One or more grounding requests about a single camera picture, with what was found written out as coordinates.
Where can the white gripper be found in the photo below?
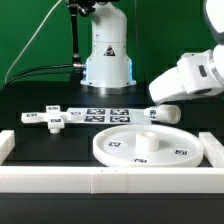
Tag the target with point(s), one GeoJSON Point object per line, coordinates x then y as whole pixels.
{"type": "Point", "coordinates": [196, 75]}

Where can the white round table top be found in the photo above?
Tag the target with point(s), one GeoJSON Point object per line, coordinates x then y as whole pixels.
{"type": "Point", "coordinates": [147, 146]}

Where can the white marker sheet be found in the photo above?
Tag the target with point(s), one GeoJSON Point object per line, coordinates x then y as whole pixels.
{"type": "Point", "coordinates": [107, 116]}

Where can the white left fence block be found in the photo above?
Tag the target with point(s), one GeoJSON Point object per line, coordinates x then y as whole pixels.
{"type": "Point", "coordinates": [7, 143]}

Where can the black camera stand pole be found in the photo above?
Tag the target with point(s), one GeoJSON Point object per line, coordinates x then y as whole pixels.
{"type": "Point", "coordinates": [84, 8]}

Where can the white right fence block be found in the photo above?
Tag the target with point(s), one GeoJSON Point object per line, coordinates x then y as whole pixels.
{"type": "Point", "coordinates": [213, 149]}

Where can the white front fence bar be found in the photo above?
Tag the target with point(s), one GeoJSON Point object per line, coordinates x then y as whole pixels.
{"type": "Point", "coordinates": [96, 180]}

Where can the white cross table base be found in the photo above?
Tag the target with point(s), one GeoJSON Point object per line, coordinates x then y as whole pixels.
{"type": "Point", "coordinates": [54, 117]}

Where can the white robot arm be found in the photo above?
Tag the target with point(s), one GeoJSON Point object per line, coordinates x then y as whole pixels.
{"type": "Point", "coordinates": [109, 67]}

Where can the white fence block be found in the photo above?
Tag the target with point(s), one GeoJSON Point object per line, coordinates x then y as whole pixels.
{"type": "Point", "coordinates": [7, 143]}
{"type": "Point", "coordinates": [213, 149]}

